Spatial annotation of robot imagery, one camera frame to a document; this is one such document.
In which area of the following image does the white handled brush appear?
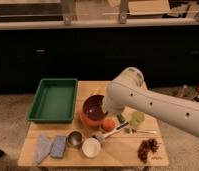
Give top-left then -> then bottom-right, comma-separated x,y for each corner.
92,122 -> 129,143

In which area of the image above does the metal spoon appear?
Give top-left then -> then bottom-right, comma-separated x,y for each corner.
129,129 -> 157,134

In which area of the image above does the yellow banana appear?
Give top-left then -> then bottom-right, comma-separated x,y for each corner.
89,87 -> 100,98

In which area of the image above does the green cup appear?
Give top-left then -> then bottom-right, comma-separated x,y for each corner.
129,111 -> 145,129

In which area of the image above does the wooden table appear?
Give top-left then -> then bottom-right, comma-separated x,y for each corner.
18,81 -> 169,168

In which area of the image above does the grey blue cloth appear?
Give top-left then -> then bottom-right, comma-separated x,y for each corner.
34,134 -> 52,164

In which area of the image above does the orange bowl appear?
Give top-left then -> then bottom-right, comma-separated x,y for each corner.
79,109 -> 107,127

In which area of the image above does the green cucumber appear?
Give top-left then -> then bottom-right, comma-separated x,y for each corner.
117,114 -> 125,123

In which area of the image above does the green plastic tray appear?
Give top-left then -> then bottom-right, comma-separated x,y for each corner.
27,78 -> 78,123

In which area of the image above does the small metal cup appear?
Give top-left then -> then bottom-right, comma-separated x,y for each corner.
67,131 -> 82,147

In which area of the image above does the blue sponge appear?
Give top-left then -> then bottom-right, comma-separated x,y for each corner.
50,136 -> 67,159

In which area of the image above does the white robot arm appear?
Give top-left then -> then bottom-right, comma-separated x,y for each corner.
102,67 -> 199,138

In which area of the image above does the orange fruit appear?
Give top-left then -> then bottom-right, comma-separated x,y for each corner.
102,119 -> 115,132

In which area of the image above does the dark purple bowl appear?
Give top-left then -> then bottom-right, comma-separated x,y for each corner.
82,95 -> 108,115

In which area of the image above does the bunch of dark grapes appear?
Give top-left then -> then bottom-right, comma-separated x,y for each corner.
138,138 -> 159,163

